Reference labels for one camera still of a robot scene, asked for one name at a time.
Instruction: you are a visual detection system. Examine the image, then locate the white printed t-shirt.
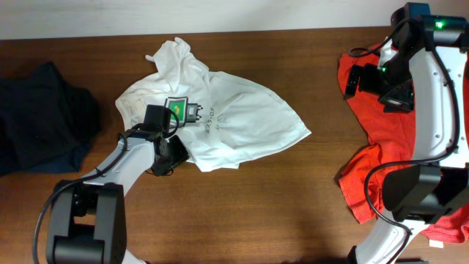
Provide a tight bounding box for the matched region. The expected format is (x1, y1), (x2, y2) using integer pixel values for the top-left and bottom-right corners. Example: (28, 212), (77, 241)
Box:
(116, 37), (311, 172)

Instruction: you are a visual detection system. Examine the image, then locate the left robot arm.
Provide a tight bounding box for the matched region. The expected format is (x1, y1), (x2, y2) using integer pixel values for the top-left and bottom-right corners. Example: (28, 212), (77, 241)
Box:
(40, 105), (188, 264)

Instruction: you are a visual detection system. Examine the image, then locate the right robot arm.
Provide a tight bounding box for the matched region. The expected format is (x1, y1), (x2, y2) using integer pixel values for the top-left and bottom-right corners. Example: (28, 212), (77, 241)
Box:
(344, 2), (468, 263)

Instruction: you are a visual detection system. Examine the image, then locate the dark folded clothes pile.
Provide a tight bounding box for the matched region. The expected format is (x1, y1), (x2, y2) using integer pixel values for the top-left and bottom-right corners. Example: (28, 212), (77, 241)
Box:
(1, 62), (100, 175)

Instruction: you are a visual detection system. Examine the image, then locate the red t-shirt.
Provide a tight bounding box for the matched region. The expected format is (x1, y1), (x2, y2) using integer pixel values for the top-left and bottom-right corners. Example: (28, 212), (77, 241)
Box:
(337, 54), (468, 243)

